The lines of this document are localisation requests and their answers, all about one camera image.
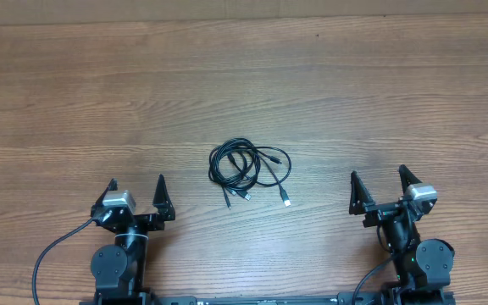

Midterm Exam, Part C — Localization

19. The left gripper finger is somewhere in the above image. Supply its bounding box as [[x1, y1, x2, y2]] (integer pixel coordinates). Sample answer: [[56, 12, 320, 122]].
[[95, 178, 118, 206], [152, 175, 175, 221]]

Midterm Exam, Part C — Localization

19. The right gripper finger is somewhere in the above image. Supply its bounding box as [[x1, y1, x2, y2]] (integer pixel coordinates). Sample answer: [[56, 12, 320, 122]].
[[349, 171, 374, 214], [398, 164, 422, 193]]

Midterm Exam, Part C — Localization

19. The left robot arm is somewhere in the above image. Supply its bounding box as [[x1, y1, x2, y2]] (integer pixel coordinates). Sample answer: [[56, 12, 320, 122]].
[[91, 175, 175, 304]]

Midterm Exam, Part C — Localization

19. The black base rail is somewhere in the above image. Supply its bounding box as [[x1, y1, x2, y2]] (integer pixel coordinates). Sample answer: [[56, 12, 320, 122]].
[[78, 291, 457, 305]]

